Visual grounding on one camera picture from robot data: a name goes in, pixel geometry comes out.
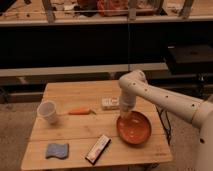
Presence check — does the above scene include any orange ceramic bowl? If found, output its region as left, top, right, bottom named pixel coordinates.
left=116, top=111, right=152, bottom=145

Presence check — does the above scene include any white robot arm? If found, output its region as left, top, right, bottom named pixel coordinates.
left=118, top=70, right=213, bottom=171

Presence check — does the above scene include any orange carrot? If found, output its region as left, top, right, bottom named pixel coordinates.
left=68, top=107, right=96, bottom=115

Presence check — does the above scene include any clear plastic cup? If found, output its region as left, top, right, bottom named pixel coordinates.
left=37, top=100, right=58, bottom=124

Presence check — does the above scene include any black box on shelf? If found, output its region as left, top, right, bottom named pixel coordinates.
left=165, top=45, right=213, bottom=74

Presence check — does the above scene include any blue sponge cloth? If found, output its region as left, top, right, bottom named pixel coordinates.
left=45, top=143, right=69, bottom=159

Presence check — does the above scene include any orange object on shelf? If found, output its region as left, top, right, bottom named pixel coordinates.
left=97, top=0, right=128, bottom=16

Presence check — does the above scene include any black cable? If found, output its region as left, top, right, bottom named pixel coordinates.
left=156, top=107, right=173, bottom=146

